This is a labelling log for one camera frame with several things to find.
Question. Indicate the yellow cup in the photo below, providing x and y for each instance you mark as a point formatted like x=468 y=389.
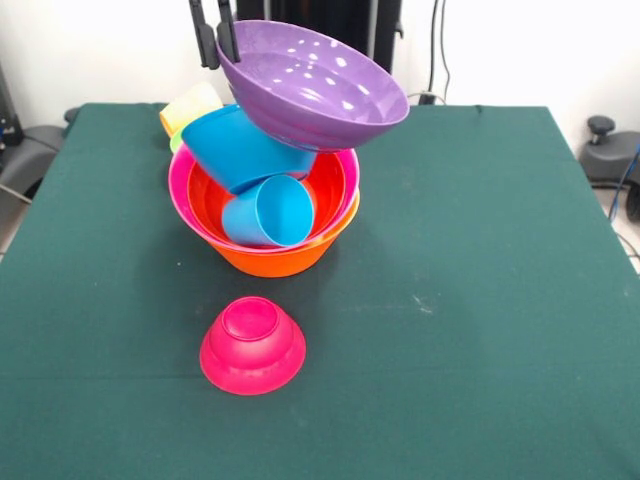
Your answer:
x=187 y=105

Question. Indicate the small crimson bowl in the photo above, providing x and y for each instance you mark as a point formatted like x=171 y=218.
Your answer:
x=252 y=350

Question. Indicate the black equipment box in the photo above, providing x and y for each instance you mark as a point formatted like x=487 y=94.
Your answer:
x=7 y=120

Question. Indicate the blue cup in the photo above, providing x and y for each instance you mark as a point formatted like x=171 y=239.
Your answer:
x=282 y=210

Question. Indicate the purple bowl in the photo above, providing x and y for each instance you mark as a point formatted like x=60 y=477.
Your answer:
x=310 y=100

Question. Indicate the large pink bowl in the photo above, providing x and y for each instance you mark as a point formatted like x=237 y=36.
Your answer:
x=176 y=180

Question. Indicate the small green bowl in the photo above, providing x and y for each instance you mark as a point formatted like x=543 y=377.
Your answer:
x=175 y=142

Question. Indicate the large orange bowl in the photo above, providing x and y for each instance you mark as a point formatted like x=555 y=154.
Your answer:
x=280 y=262

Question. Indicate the dark green tablecloth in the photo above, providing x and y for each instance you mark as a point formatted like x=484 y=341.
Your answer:
x=320 y=400

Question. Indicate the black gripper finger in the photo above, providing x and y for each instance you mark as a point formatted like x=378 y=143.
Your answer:
x=227 y=30
x=206 y=45

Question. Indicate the red-orange bowl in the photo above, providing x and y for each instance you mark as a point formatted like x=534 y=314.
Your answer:
x=330 y=185

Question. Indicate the medium blue bowl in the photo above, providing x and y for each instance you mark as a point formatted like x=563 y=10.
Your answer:
x=235 y=145

